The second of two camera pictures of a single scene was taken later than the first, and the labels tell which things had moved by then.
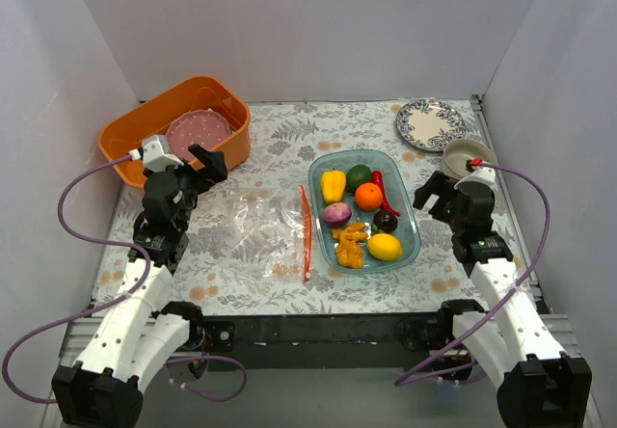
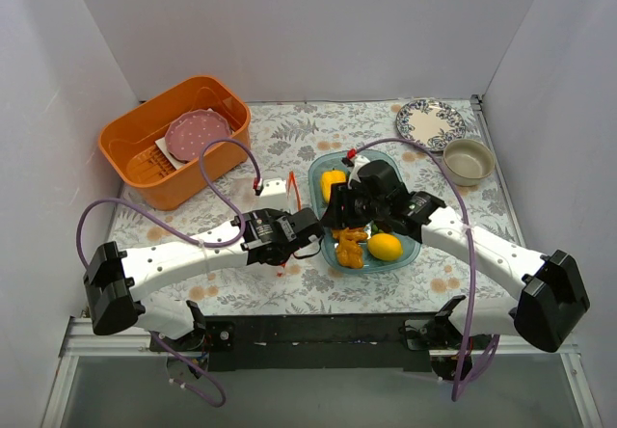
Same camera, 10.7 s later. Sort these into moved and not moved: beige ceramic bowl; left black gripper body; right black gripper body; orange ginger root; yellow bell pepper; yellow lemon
Moved: left black gripper body; right black gripper body
Not moved: orange ginger root; yellow lemon; beige ceramic bowl; yellow bell pepper
